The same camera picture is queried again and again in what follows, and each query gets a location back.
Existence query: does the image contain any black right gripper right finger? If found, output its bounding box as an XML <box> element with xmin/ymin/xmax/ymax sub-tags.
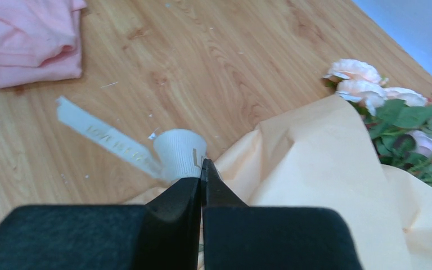
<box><xmin>201</xmin><ymin>159</ymin><xmax>362</xmax><ymax>269</ymax></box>

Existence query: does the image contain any pink folded cloth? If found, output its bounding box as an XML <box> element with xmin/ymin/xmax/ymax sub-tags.
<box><xmin>0</xmin><ymin>1</ymin><xmax>87</xmax><ymax>89</ymax></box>

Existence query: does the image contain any green and tan wrapping paper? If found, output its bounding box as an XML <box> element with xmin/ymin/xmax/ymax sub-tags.
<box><xmin>124</xmin><ymin>93</ymin><xmax>432</xmax><ymax>270</ymax></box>

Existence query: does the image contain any beige ribbon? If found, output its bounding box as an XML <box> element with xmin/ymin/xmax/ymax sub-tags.
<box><xmin>57</xmin><ymin>96</ymin><xmax>207</xmax><ymax>184</ymax></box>

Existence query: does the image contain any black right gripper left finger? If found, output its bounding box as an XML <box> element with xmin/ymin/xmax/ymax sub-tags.
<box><xmin>0</xmin><ymin>178</ymin><xmax>201</xmax><ymax>269</ymax></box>

